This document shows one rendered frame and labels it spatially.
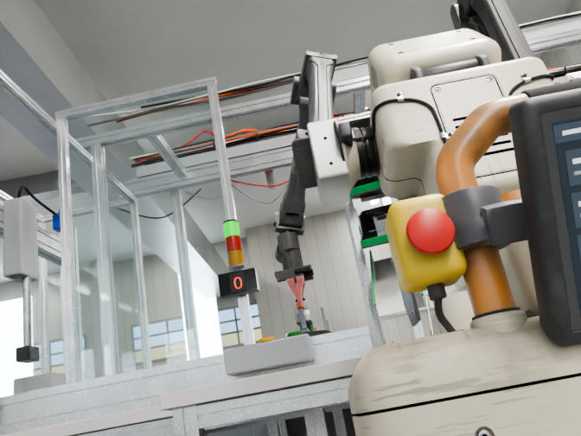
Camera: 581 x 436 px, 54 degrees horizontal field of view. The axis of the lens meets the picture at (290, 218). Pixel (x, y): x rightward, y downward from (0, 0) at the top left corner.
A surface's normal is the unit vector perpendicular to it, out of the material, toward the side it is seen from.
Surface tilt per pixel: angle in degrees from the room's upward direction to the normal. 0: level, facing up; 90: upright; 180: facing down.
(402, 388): 90
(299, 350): 90
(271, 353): 90
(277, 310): 90
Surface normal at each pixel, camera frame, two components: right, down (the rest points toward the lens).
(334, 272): -0.07, -0.32
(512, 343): -0.15, -0.71
